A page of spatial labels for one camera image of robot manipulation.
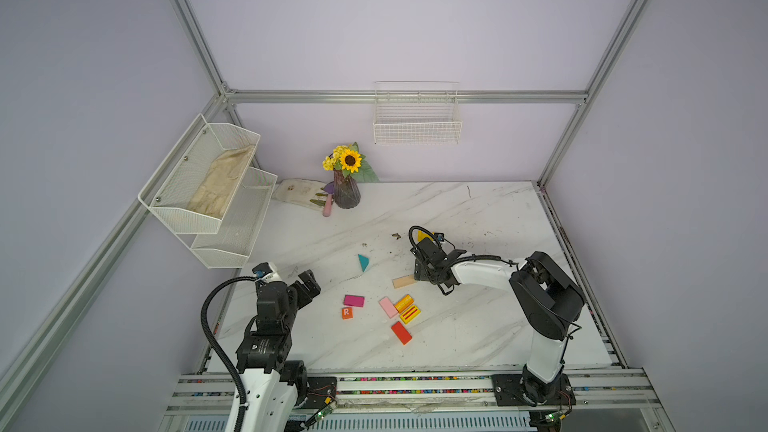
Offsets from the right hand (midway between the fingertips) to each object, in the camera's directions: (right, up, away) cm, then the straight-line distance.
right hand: (428, 269), depth 96 cm
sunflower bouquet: (-25, +35, 0) cm, 43 cm away
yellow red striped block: (-7, -11, -10) cm, 16 cm away
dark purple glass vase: (-29, +26, +15) cm, 42 cm away
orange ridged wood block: (-9, -9, -8) cm, 14 cm away
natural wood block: (-8, -3, -2) cm, 9 cm away
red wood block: (-10, -15, -12) cm, 22 cm away
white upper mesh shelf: (-65, +25, -26) cm, 74 cm away
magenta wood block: (-24, -8, -5) cm, 26 cm away
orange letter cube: (-25, -11, -10) cm, 29 cm away
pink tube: (-37, +20, +15) cm, 44 cm away
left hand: (-37, 0, -17) cm, 41 cm away
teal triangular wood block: (-21, +2, +2) cm, 22 cm away
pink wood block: (-13, -10, -8) cm, 18 cm away
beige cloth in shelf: (-59, +27, -16) cm, 67 cm away
